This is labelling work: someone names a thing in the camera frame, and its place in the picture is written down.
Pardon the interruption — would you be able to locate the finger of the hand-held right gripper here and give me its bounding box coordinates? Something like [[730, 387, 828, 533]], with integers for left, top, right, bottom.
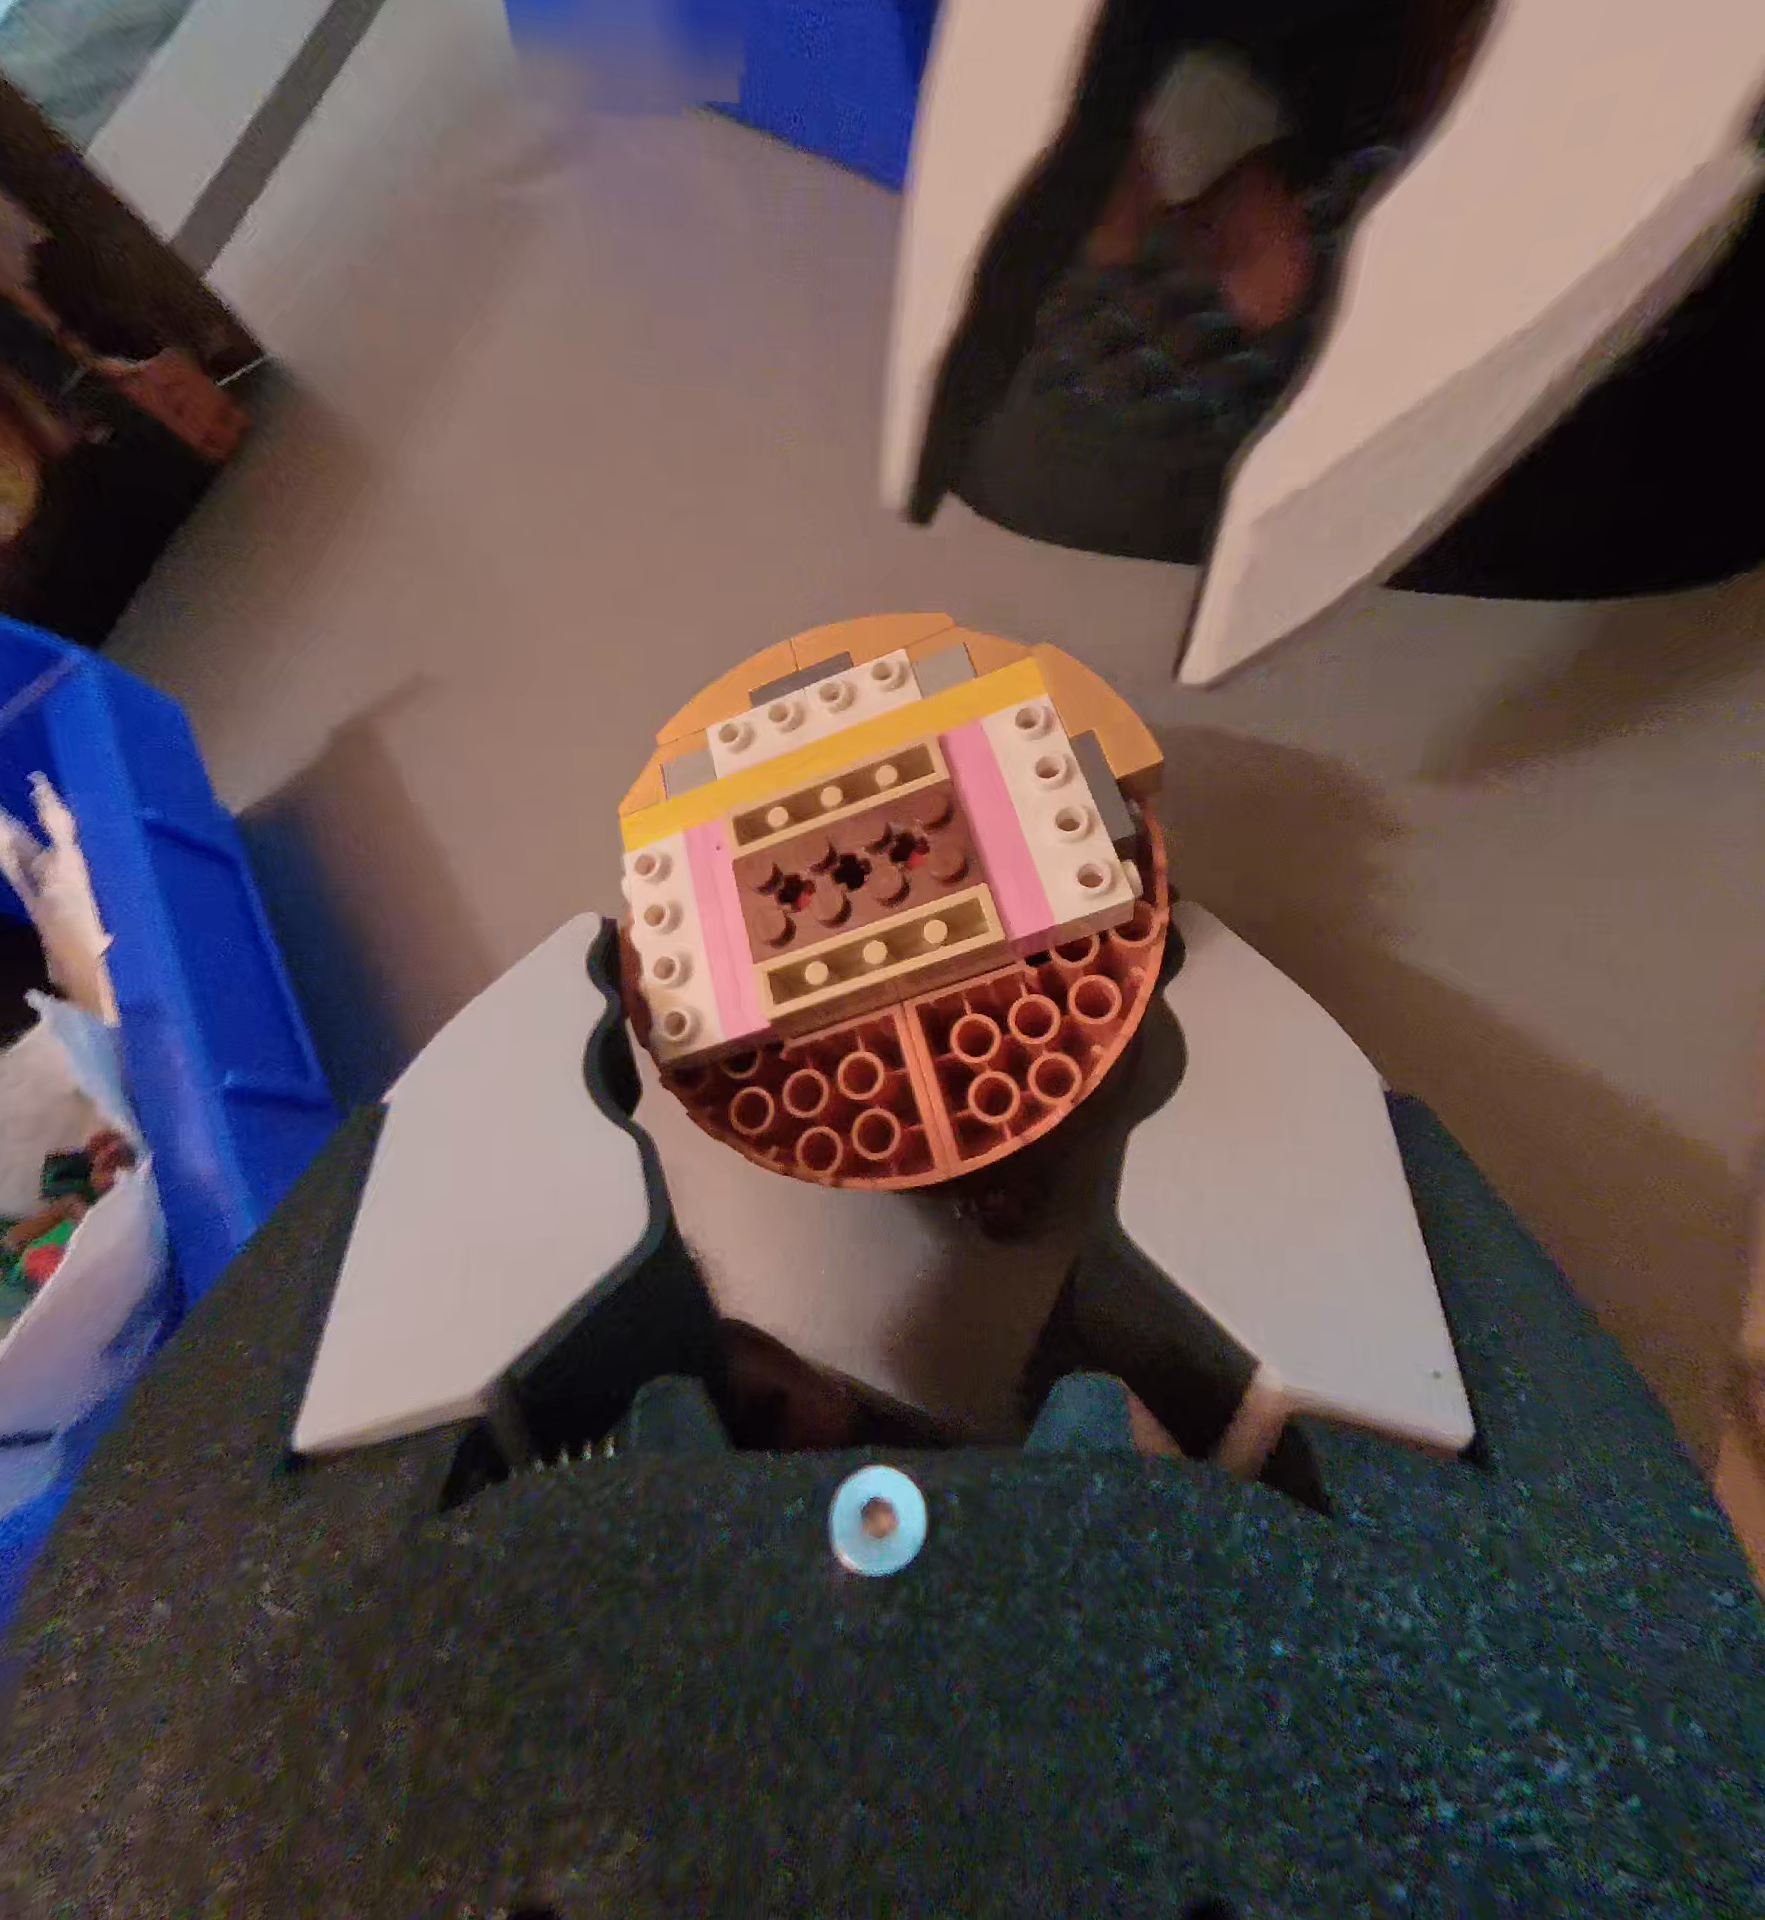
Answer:
[[881, 0, 1124, 530], [1176, 0, 1765, 693]]

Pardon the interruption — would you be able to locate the person's right hand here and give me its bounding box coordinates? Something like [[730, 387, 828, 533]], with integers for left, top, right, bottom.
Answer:
[[1082, 127, 1363, 331]]

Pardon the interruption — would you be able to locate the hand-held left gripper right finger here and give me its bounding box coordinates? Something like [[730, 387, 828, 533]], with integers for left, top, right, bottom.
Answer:
[[1117, 904, 1478, 1475]]

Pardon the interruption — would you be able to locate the torn white paper bag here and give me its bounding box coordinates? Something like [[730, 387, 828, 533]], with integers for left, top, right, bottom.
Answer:
[[0, 732, 178, 1522]]

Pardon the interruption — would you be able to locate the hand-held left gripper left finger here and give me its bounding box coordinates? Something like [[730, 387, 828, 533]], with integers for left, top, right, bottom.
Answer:
[[291, 912, 672, 1461]]

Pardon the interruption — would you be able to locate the black mesh chair seat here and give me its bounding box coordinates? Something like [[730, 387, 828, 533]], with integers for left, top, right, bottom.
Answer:
[[960, 149, 1765, 607]]

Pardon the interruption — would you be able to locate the lego flower pot model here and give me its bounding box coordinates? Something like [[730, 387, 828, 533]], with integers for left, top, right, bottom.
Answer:
[[617, 610, 1170, 1243]]

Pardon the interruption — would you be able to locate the blue plastic bin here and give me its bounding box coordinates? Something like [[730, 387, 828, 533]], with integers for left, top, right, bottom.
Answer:
[[504, 0, 945, 191], [0, 586, 338, 1685]]

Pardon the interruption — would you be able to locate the orchid print lego box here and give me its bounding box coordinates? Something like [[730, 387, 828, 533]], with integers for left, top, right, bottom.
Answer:
[[0, 0, 275, 651]]

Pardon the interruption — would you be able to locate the pile of small lego pieces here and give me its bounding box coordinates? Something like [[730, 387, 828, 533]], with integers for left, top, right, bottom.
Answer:
[[0, 1132, 138, 1325]]

